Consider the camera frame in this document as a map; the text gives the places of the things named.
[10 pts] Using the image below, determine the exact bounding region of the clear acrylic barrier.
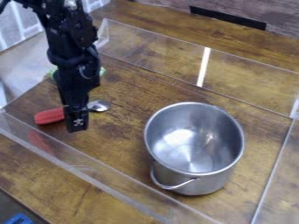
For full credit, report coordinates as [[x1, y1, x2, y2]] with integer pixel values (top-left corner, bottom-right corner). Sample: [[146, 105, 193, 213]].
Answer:
[[0, 20, 299, 224]]

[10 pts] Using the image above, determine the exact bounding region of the black wall vent strip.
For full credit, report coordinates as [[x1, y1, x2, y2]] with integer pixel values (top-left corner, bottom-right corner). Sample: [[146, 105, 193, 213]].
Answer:
[[189, 6, 267, 31]]

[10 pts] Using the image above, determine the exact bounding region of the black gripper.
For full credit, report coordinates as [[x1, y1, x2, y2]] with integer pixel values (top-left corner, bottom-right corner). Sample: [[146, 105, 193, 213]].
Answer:
[[46, 44, 101, 133]]

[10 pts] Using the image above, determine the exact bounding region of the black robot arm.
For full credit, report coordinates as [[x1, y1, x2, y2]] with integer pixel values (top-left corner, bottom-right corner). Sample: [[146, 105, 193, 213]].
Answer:
[[0, 0, 101, 133]]

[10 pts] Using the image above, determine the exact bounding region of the green bitter gourd toy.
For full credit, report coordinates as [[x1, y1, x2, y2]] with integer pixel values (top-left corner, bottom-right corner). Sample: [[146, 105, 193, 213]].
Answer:
[[45, 67, 106, 77]]

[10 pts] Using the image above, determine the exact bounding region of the stainless steel pot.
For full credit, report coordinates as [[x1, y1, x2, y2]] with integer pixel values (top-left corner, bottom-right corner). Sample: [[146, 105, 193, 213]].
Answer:
[[144, 101, 245, 196]]

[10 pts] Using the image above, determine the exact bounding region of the pink handled metal spoon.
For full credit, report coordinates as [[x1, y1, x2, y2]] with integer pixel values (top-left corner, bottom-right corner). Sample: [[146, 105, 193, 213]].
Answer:
[[32, 100, 113, 126]]

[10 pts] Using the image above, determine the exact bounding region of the blue object at corner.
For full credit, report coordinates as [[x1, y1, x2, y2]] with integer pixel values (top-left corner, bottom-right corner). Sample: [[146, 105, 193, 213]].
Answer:
[[4, 213, 33, 224]]

